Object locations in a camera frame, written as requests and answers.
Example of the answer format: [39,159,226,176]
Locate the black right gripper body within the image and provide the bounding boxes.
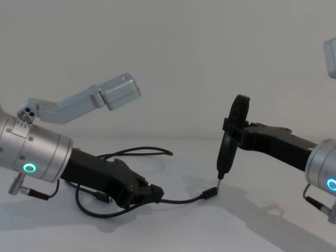
[239,122,318,172]

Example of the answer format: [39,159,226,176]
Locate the black cable with plug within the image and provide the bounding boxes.
[96,146,218,205]

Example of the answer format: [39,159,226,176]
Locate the black pen-shaped power tool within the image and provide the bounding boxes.
[216,94,251,188]

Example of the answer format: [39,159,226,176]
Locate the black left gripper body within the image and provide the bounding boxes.
[62,148,144,208]

